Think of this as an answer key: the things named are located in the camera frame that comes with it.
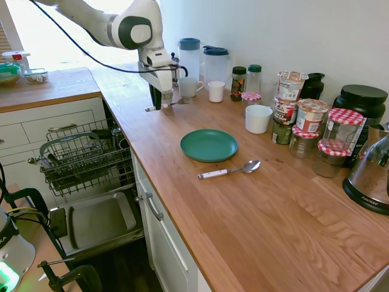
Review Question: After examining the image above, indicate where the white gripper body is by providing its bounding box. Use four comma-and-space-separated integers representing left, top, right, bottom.
141, 68, 176, 94

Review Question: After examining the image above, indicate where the large jar red checkered lid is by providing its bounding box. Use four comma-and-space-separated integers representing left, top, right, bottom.
322, 108, 365, 150

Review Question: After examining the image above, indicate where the white ceramic mug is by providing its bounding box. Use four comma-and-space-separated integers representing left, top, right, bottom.
178, 77, 205, 98

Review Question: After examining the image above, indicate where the food container with red clip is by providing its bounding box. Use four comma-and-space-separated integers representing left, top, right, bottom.
1, 50, 31, 71

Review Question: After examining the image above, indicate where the clear pitcher with dark lid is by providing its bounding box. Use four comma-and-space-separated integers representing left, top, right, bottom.
202, 45, 230, 89

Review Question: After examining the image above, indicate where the glass jar red checkered lid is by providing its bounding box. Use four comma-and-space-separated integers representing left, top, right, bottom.
288, 124, 320, 159
312, 140, 352, 179

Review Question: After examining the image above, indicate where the small glass food container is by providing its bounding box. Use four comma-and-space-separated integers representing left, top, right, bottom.
23, 68, 49, 85

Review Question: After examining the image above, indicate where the clear drinking glass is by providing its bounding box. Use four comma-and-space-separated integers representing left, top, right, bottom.
260, 80, 279, 108

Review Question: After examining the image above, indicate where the wire dishwasher rack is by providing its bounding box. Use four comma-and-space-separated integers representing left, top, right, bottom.
39, 118, 136, 198

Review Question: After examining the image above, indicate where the stainless steel electric kettle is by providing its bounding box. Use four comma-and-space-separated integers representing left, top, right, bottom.
342, 122, 389, 216

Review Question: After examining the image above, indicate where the white handled metal spoon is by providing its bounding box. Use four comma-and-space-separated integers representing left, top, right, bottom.
198, 160, 262, 181

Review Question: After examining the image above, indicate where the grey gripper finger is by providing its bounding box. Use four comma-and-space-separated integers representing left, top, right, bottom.
162, 89, 174, 108

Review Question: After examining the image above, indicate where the large black protein tub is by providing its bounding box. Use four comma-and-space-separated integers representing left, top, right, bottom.
332, 84, 389, 168

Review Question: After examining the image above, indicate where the black screw clamp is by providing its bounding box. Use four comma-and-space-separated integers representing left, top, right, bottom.
38, 257, 103, 292

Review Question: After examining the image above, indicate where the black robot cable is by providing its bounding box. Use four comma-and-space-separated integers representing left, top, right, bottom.
29, 0, 183, 74

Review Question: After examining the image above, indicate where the green plastic plate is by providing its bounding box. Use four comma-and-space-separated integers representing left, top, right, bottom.
180, 129, 239, 163

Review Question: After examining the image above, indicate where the tall pitcher with blue lid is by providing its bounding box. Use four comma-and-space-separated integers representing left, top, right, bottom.
177, 38, 201, 80

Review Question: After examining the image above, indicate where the white handled metal utensil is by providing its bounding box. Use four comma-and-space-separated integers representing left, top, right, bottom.
35, 155, 54, 170

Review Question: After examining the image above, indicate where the metal cabinet bar handle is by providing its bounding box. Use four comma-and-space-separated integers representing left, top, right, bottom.
135, 191, 165, 222

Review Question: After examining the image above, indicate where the yellow cable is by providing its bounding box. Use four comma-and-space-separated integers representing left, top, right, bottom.
5, 206, 46, 220

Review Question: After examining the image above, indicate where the open dishwasher door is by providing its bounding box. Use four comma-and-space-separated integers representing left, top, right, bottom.
48, 182, 146, 259

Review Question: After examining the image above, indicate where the red printed food cup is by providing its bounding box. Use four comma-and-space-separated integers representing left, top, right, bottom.
274, 96, 298, 125

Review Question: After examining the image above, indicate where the small jar red checkered lid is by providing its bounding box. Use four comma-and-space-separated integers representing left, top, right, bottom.
241, 91, 263, 118

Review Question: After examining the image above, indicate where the white counter cabinet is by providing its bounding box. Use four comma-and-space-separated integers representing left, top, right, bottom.
131, 151, 213, 292

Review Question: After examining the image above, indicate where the dark spice jar black lid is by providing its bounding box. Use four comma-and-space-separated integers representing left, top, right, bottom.
230, 66, 247, 102

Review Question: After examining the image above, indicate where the dark green can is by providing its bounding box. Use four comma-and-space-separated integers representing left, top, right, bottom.
271, 117, 294, 145

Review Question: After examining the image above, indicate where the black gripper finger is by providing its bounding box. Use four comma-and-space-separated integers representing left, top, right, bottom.
149, 84, 163, 111

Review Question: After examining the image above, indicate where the container with green lid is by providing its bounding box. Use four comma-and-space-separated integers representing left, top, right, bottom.
0, 63, 22, 88

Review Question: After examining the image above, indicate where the metal drawer bar handle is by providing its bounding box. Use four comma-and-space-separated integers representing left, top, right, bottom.
47, 122, 79, 132

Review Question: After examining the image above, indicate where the white robot base green light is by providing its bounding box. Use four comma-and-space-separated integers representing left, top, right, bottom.
0, 209, 36, 292

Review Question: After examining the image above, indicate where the white drawer cabinet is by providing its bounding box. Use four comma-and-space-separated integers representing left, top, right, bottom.
0, 96, 107, 207

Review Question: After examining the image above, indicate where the white paper cup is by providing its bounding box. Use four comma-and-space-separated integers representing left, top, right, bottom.
207, 80, 226, 103

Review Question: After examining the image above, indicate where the clear spice jar green lid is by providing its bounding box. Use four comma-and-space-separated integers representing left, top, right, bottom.
246, 64, 263, 94

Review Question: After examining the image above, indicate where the white window blind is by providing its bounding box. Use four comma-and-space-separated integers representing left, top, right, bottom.
0, 0, 15, 51

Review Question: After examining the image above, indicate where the black jug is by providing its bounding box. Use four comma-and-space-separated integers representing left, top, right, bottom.
299, 72, 326, 100

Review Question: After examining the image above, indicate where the wide white cup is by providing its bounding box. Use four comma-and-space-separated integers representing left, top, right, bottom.
244, 105, 274, 134

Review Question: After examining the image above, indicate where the white-handled knife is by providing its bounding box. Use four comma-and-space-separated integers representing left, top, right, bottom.
145, 97, 195, 113

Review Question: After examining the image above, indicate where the oatmeal cup with foil lid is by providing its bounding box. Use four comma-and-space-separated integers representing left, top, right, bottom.
295, 98, 331, 133
277, 71, 310, 101

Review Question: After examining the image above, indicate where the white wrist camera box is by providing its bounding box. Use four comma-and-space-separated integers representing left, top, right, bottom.
145, 51, 171, 67

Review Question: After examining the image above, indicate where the glass french press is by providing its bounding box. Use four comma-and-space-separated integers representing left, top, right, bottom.
170, 52, 189, 89

